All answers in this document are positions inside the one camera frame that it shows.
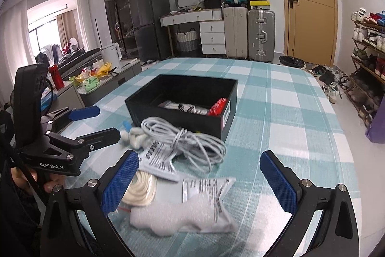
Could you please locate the black cardboard box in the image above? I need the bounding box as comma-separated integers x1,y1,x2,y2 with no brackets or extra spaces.
124,74,238,141

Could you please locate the grey refrigerator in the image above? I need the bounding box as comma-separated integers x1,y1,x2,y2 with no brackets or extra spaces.
127,0,171,62

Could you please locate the yellow and black shoe box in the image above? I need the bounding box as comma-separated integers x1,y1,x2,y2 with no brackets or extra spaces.
248,0,270,10

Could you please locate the red packet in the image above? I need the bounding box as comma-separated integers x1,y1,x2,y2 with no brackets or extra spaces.
208,98,227,116

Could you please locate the wooden door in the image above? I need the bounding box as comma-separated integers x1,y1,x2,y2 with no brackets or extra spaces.
275,0,338,65

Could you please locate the black and white packet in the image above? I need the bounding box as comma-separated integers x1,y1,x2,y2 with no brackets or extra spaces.
158,100,211,116

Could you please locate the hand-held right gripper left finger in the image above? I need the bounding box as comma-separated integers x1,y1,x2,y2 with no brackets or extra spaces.
40,149,140,257

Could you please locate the white desk with drawers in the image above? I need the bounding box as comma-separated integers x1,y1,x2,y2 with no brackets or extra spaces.
159,8,226,56

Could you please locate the red bottle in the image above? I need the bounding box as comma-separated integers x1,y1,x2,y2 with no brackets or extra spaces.
48,65,64,89

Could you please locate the person's left hand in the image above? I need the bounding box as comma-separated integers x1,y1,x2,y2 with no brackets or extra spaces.
10,168,64,196

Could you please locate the white curtain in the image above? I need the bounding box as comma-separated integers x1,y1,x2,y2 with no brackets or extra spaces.
75,0,91,50

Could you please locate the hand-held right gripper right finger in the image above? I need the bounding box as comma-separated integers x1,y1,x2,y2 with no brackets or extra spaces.
259,150,360,257

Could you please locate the woven laundry basket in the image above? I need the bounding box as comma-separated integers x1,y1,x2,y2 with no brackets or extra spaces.
175,30,199,52

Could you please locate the shoe rack with shoes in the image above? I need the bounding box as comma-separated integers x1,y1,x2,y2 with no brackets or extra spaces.
343,8,385,129

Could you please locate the beige suitcase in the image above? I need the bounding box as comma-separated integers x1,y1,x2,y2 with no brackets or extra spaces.
223,6,249,59

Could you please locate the grey low cabinet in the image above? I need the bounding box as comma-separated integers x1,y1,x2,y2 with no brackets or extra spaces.
57,60,143,107

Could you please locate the black trash bin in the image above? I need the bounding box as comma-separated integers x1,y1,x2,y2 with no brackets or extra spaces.
279,55,306,70

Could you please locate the white electric kettle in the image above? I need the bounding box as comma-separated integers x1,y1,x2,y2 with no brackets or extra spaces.
100,43,123,70

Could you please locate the white cable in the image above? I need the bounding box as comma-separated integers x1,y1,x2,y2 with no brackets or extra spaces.
141,117,227,168

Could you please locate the purple cloth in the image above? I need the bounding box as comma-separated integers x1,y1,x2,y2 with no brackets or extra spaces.
365,112,385,144

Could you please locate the yellow plastic bag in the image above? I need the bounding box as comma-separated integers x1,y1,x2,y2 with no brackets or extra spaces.
92,62,113,77

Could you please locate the silver suitcase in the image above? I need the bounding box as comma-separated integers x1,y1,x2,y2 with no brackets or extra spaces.
247,8,275,62

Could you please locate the brown curtain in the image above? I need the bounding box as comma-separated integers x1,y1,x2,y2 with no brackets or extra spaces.
56,11,79,48

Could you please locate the cream tape roll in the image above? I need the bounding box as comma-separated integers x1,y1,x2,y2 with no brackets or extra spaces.
120,170,157,210

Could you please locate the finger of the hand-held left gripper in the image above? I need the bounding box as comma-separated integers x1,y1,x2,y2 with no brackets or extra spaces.
45,105,101,134
38,127,122,157

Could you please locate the pile of shoes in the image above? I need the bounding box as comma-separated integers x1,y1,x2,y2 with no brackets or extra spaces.
305,64,350,104

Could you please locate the white foam piece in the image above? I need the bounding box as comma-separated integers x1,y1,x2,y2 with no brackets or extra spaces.
130,194,223,237

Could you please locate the dark padded jacket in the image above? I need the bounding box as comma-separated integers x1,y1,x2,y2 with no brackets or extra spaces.
57,48,104,73

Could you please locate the teal checked tablecloth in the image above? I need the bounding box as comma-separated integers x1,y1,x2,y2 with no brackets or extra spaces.
60,58,347,257

